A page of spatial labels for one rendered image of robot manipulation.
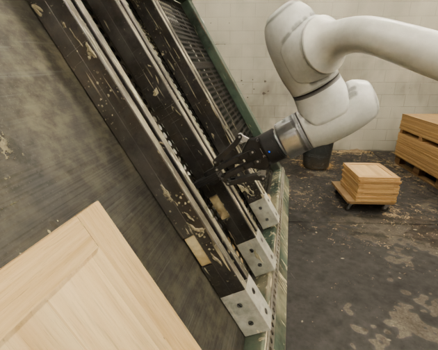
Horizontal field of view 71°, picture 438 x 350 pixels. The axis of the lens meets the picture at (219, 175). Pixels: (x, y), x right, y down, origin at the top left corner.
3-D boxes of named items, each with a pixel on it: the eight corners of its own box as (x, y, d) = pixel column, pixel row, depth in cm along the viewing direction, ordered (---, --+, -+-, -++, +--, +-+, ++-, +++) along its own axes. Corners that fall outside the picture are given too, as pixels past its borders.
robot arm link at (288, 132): (294, 109, 72) (271, 121, 74) (295, 115, 64) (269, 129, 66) (311, 143, 74) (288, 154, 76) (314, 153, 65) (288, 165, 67)
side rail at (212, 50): (264, 176, 194) (280, 169, 190) (171, 10, 173) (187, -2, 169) (265, 171, 201) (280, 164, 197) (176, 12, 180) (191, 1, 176)
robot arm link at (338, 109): (311, 141, 75) (286, 94, 71) (377, 110, 70) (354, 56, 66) (318, 158, 65) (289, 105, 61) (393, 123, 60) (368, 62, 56)
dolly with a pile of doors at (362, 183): (395, 213, 330) (403, 178, 316) (345, 212, 332) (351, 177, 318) (371, 191, 387) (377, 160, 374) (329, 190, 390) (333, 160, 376)
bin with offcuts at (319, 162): (337, 171, 457) (343, 128, 434) (302, 171, 459) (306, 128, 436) (327, 161, 505) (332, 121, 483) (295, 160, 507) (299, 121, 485)
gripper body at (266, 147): (289, 153, 75) (255, 169, 78) (272, 123, 73) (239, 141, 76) (289, 162, 68) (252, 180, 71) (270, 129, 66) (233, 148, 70)
